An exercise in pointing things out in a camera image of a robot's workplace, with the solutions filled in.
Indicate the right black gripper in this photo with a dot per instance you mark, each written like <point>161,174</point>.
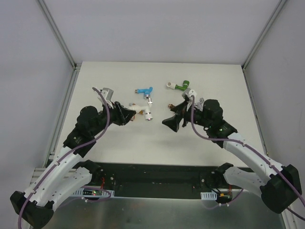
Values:
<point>186,114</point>

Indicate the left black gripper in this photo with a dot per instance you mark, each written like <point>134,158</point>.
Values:
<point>116,113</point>

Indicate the white elbow pipe fitting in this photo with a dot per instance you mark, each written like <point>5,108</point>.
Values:
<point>135,108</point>

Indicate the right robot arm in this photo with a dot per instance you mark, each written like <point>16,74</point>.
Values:
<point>278,186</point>

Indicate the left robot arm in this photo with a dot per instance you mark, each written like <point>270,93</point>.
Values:
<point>67,173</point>

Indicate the brown faucet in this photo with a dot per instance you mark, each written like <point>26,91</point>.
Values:
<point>170,105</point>

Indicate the orange faucet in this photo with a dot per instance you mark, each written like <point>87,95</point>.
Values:
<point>143,108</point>

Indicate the grey faucet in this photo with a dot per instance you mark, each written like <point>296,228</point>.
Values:
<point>200,103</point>

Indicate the blue faucet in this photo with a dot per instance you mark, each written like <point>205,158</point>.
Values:
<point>146,92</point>

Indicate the green faucet with white fitting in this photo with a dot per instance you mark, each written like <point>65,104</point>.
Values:
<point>174,86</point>

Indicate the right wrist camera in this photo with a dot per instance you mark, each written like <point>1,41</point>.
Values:
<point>189,94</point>

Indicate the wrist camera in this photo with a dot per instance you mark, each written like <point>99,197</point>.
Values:
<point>189,94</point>
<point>107,94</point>

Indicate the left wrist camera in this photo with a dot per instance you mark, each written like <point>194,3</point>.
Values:
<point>107,94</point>

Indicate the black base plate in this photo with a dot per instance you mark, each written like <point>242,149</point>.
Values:
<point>158,181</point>

